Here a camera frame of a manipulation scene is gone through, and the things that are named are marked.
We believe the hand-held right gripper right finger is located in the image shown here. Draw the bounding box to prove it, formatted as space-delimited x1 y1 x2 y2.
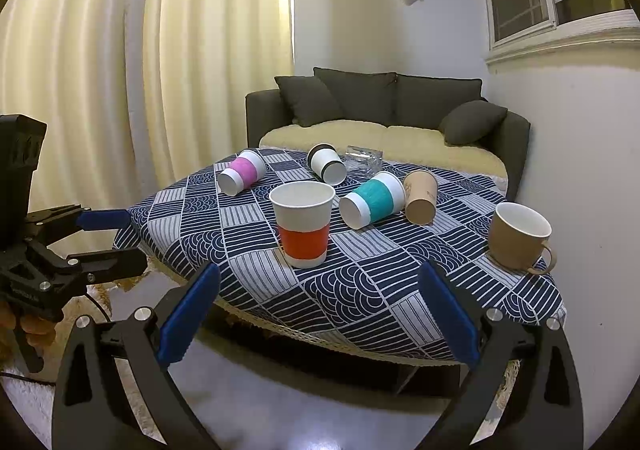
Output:
417 259 586 450

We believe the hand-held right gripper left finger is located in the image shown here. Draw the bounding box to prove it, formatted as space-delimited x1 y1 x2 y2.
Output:
51 261 223 450

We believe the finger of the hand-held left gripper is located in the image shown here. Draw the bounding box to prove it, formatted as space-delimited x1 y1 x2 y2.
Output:
47 248 149 288
24 204 132 243

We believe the teal sleeve paper cup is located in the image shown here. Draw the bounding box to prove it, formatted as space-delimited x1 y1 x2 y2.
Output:
339 171 406 230

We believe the plain brown paper cup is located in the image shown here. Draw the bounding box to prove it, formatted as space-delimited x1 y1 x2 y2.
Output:
403 169 439 225

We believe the orange sleeve paper cup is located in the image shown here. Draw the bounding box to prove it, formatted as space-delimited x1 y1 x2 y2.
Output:
268 181 336 269

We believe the pink sleeve paper cup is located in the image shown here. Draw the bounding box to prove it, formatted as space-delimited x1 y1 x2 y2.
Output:
216 149 268 196

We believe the black sleeve paper cup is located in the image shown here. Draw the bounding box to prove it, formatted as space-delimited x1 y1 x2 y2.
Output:
306 143 347 184

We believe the person's left hand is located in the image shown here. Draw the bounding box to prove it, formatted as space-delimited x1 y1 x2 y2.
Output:
0 299 57 348

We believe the brown ceramic mug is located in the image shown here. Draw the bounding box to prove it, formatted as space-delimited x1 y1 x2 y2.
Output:
487 202 557 276

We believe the blue patterned tablecloth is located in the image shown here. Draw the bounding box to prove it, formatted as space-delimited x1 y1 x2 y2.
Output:
112 146 568 363

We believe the cream curtain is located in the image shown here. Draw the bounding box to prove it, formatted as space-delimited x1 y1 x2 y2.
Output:
0 0 138 216
142 0 296 191

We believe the dark grey sofa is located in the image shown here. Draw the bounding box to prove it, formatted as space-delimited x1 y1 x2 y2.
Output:
245 66 532 203

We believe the dark grey throw pillow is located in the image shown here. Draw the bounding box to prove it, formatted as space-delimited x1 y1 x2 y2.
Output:
438 100 508 147
274 75 346 127

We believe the cream sofa blanket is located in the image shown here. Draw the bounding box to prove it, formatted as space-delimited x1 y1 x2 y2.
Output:
258 120 508 191

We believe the dark grey back cushion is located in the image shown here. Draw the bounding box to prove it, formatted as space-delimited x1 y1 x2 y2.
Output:
395 74 483 131
313 67 398 127

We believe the black cable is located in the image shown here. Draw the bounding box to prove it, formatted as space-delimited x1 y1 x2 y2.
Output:
0 293 113 387

